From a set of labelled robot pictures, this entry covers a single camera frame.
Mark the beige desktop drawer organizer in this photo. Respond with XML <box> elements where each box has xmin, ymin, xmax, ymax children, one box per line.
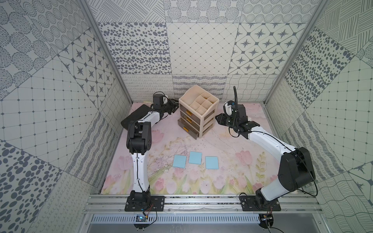
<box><xmin>178</xmin><ymin>85</ymin><xmax>220</xmax><ymax>139</ymax></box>

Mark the blue sticky pad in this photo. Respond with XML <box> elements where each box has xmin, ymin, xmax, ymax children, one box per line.
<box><xmin>188</xmin><ymin>151</ymin><xmax>202</xmax><ymax>165</ymax></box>
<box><xmin>173</xmin><ymin>155</ymin><xmax>187</xmax><ymax>169</ymax></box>
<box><xmin>206</xmin><ymin>156</ymin><xmax>219</xmax><ymax>170</ymax></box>

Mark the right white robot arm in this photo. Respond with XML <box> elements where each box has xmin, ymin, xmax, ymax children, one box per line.
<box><xmin>215</xmin><ymin>111</ymin><xmax>315</xmax><ymax>208</ymax></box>

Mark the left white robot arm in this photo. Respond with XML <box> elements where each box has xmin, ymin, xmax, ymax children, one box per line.
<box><xmin>121</xmin><ymin>95</ymin><xmax>179</xmax><ymax>205</ymax></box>

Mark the black plastic tool case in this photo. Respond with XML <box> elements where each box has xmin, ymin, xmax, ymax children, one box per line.
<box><xmin>121</xmin><ymin>104</ymin><xmax>151</xmax><ymax>130</ymax></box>

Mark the black round connector box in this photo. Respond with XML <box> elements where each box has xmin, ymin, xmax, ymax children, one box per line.
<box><xmin>258</xmin><ymin>214</ymin><xmax>274</xmax><ymax>229</ymax></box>

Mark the green circuit board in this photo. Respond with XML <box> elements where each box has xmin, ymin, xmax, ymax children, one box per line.
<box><xmin>135</xmin><ymin>215</ymin><xmax>149</xmax><ymax>224</ymax></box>

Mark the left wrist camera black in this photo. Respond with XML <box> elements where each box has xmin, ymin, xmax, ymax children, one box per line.
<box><xmin>153</xmin><ymin>91</ymin><xmax>168</xmax><ymax>108</ymax></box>

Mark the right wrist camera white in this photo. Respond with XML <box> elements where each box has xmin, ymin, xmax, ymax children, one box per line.
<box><xmin>223</xmin><ymin>101</ymin><xmax>235</xmax><ymax>117</ymax></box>

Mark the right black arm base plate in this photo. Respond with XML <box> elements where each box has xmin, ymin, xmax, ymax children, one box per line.
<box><xmin>239</xmin><ymin>193</ymin><xmax>281</xmax><ymax>212</ymax></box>

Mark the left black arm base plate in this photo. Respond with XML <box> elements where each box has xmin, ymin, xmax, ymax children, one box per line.
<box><xmin>125</xmin><ymin>196</ymin><xmax>165</xmax><ymax>212</ymax></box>

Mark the aluminium mounting rail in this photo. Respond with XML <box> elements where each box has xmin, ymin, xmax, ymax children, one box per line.
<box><xmin>83</xmin><ymin>194</ymin><xmax>322</xmax><ymax>214</ymax></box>

